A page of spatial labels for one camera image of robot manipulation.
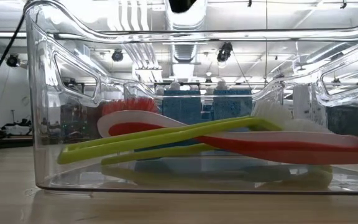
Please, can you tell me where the blue sponge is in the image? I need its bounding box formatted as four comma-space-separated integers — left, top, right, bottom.
213, 89, 254, 121
162, 90, 202, 125

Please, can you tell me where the yellow-green dish brush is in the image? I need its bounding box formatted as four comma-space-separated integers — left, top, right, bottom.
100, 119, 334, 187
57, 101, 291, 165

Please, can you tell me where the red white dish brush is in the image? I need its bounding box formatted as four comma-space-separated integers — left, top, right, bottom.
97, 98, 358, 166

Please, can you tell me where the black ceiling spotlight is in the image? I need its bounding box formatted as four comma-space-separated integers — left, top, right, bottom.
216, 42, 233, 63
111, 49, 124, 62
6, 54, 20, 68

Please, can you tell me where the clear plastic bin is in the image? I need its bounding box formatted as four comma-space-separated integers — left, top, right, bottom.
123, 81, 285, 161
23, 0, 358, 198

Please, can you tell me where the white pillar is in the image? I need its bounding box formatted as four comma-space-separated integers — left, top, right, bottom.
292, 85, 310, 121

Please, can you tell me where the silver ceiling air duct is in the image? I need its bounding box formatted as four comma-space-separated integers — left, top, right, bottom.
165, 0, 208, 63

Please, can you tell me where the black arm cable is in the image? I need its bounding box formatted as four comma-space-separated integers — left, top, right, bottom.
0, 14, 26, 97

